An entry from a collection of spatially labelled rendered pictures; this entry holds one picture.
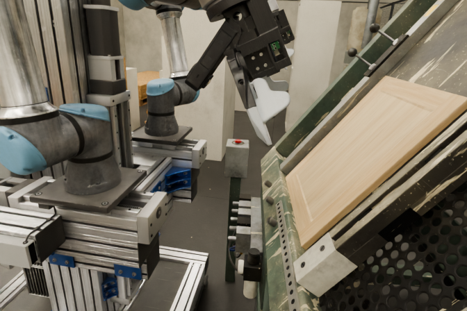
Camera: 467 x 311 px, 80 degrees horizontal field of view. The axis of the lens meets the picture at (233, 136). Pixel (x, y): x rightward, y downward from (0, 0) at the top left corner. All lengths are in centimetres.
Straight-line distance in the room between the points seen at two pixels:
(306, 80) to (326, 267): 414
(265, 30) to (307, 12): 428
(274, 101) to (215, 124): 301
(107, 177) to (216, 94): 255
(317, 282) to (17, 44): 82
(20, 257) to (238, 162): 97
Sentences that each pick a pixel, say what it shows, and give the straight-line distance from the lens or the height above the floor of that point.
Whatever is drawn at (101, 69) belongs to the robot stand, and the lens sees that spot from 105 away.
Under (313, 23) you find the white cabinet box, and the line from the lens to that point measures 469.
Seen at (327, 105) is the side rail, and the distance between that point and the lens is 149.
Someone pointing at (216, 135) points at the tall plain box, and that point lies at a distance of 341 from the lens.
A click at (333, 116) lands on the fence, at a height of 117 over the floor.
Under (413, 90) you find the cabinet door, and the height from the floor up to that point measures 133.
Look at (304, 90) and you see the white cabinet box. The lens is 473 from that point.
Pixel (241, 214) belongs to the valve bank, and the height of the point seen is 76.
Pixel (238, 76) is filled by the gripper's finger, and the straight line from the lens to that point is 38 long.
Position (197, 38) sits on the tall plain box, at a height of 144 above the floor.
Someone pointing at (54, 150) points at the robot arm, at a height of 120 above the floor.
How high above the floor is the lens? 145
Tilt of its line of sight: 19 degrees down
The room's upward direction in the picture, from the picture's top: 3 degrees clockwise
